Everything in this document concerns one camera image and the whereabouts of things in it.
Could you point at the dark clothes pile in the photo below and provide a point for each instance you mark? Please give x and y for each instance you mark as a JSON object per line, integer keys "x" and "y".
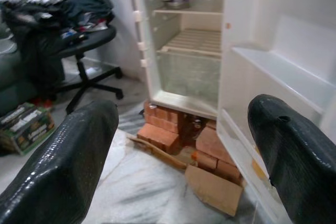
{"x": 78, "y": 3}

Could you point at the grey fridge door with sticker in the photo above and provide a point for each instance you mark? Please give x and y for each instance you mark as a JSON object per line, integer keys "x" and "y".
{"x": 288, "y": 11}

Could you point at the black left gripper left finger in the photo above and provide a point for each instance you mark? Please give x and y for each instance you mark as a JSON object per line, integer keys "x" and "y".
{"x": 57, "y": 171}

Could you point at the brown cardboard sheet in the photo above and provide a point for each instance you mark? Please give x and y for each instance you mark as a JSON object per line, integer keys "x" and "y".
{"x": 212, "y": 190}

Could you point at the green black printed box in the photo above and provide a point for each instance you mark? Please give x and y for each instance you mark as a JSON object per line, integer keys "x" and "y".
{"x": 26, "y": 127}

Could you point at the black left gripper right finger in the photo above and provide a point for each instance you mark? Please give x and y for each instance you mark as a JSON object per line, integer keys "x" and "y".
{"x": 302, "y": 166}

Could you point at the steel bowl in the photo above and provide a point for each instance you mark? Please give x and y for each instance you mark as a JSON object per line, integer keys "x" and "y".
{"x": 176, "y": 3}

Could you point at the black office chair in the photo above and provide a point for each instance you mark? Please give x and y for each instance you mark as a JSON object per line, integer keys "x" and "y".
{"x": 92, "y": 41}

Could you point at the grey white fridge cabinet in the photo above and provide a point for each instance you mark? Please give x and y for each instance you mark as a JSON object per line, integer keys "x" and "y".
{"x": 189, "y": 24}

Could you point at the brown wood strip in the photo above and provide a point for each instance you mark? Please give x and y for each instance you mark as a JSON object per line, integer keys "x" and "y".
{"x": 157, "y": 153}

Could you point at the red clay brick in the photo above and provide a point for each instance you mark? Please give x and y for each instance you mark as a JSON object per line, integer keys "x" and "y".
{"x": 162, "y": 111}
{"x": 207, "y": 162}
{"x": 210, "y": 142}
{"x": 157, "y": 137}
{"x": 228, "y": 170}
{"x": 164, "y": 124}

